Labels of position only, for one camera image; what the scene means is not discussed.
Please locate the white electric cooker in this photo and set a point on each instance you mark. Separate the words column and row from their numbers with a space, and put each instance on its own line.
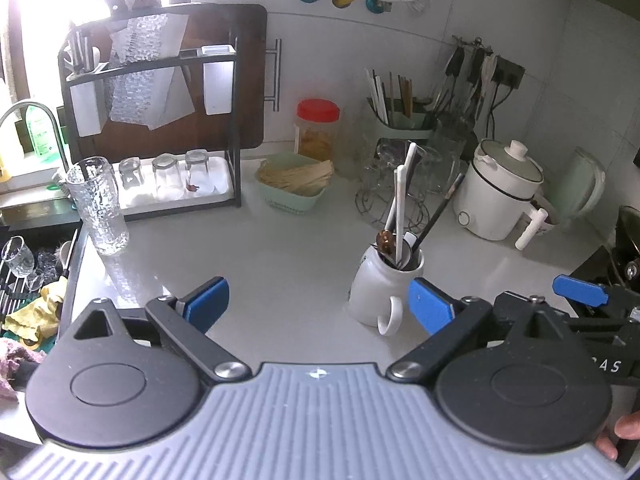
column 485, row 210

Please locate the green plastic basket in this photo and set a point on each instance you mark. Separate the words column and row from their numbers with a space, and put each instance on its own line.
column 290, row 205

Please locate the pink cloth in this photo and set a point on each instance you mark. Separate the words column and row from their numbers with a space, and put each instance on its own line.
column 15, row 370

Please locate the white mug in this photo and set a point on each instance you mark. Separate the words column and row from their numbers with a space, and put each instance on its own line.
column 375, row 290

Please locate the clear glass jar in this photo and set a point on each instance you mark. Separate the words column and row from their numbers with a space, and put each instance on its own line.
column 355, row 145

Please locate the clear stemmed glass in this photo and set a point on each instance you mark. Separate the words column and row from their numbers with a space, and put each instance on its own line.
column 442, row 170
column 387, row 162

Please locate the metal spoon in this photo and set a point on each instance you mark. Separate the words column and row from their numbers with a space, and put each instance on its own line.
column 386, row 242

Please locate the white rack container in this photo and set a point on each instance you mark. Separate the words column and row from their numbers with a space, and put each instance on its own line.
column 87, row 110
column 217, row 85

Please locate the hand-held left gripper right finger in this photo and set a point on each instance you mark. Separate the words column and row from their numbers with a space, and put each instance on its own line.
column 432, row 305

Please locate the green chopstick holder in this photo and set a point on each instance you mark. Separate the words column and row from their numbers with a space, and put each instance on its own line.
column 400, row 132

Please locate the textured glass mug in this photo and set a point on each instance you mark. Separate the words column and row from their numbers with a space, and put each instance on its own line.
column 100, row 210

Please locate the steel wall hook rail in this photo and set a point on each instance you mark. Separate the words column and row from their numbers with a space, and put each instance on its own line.
column 475, row 42

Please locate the black power strip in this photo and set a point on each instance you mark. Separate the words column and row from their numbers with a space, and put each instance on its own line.
column 512, row 72

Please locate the black stove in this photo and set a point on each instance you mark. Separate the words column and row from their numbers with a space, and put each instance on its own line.
column 590, row 265

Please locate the white drip tray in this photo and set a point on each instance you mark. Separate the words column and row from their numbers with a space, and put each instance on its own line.
column 220, row 180

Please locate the plain steel cleaver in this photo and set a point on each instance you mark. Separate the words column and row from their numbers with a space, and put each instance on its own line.
column 177, row 105

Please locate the hammered steel cleaver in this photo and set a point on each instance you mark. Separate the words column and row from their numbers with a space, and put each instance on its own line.
column 140, row 75

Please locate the white chopstick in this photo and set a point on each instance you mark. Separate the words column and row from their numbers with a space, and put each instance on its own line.
column 399, row 185
column 409, row 160

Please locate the tall curved steel faucet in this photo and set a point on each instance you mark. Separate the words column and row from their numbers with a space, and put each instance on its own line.
column 59, row 135

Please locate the brown cutting board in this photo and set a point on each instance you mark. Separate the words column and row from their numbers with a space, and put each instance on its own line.
column 250, row 85

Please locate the black sink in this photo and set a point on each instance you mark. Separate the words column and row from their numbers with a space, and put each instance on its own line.
column 47, row 245

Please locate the black dish rack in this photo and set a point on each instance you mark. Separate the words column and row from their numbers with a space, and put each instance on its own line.
column 236, row 160

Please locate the yellow cloth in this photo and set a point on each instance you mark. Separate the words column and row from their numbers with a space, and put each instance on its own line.
column 35, row 315

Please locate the red-marked clear drinking glass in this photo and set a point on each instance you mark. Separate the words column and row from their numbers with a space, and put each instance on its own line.
column 197, row 167

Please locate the red-lidded plastic jar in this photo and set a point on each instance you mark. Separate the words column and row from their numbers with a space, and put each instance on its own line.
column 317, row 110

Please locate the dark cooking pot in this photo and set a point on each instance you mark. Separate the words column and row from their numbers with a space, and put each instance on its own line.
column 627, row 240

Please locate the clear glass pitcher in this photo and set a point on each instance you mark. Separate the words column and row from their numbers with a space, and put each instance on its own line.
column 452, row 137

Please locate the clear goblet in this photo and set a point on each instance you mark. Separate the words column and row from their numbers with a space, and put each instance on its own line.
column 17, row 257

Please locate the dried noodles bundle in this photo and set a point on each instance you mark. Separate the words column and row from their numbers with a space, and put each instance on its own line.
column 300, row 177

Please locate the person's right hand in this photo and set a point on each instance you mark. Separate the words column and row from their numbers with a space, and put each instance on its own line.
column 627, row 427

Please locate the black chopstick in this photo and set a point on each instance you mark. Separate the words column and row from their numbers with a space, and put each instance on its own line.
column 440, row 210

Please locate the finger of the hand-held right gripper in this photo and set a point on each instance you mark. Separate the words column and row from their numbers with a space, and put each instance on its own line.
column 580, row 290

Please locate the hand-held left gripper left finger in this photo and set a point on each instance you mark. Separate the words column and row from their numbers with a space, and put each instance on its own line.
column 207, row 302

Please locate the green bottle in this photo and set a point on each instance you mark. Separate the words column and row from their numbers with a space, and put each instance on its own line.
column 40, row 132

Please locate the pale green kettle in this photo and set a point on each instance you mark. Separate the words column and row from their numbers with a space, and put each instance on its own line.
column 580, row 180

